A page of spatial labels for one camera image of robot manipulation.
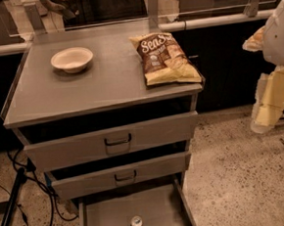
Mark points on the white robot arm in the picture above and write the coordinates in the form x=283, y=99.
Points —
x=273, y=37

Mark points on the brown yellow chip bag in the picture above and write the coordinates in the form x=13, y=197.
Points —
x=164, y=60

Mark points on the white horizontal rail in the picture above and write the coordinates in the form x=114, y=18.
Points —
x=209, y=22

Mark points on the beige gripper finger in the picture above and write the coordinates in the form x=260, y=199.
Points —
x=255, y=42
x=269, y=101

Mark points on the grey top drawer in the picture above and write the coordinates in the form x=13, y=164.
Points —
x=111, y=142

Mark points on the white paper bowl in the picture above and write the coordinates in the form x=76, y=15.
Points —
x=72, y=60

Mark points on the grey open bottom drawer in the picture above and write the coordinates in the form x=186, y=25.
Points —
x=158, y=202

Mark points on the grey middle drawer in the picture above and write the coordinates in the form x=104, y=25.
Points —
x=124, y=175

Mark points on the black tripod leg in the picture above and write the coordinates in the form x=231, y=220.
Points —
x=9, y=208

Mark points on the grey metal drawer cabinet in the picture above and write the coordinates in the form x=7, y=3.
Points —
x=47, y=103

